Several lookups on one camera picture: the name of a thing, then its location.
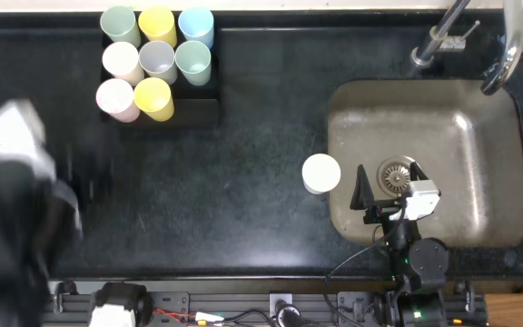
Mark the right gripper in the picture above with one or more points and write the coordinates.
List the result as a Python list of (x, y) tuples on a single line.
[(379, 213)]

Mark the white cup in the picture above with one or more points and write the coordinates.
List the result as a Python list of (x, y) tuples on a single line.
[(321, 173)]

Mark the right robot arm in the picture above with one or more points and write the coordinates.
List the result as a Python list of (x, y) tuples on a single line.
[(427, 261)]

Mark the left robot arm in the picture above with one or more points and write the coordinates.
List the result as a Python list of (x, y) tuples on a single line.
[(12, 227)]

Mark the steel sink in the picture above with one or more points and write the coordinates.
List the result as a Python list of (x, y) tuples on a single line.
[(470, 181)]

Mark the steel tap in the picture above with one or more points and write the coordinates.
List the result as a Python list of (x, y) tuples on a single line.
[(425, 52)]

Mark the black tray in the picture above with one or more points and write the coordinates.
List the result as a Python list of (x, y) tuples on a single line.
[(198, 113)]

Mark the green cup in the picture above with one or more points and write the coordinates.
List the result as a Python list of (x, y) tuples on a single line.
[(192, 61), (120, 22)]

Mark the blue cup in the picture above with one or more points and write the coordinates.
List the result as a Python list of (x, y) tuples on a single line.
[(195, 23)]

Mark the yellow cup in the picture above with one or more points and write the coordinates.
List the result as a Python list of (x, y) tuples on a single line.
[(153, 96), (157, 23)]

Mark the grey cup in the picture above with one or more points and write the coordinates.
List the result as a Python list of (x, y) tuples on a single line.
[(157, 59)]

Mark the pink cup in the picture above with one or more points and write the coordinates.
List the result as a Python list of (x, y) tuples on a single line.
[(115, 97)]

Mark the cream cup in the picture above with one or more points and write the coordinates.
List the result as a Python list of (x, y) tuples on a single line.
[(121, 61)]

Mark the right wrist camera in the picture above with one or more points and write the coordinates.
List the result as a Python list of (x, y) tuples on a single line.
[(420, 200)]

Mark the mounting rail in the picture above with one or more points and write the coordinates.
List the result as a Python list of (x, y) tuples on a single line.
[(243, 302)]

